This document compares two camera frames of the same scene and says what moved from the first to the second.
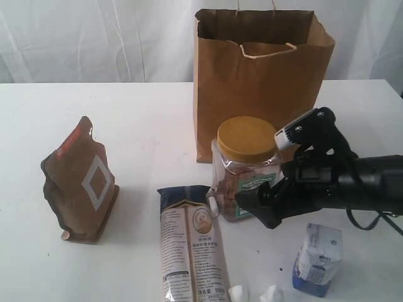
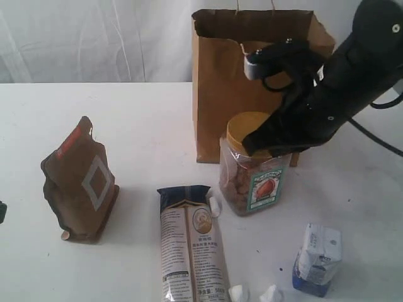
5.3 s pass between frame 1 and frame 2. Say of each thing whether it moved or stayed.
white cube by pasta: stayed
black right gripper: moved
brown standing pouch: stayed
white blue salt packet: stayed
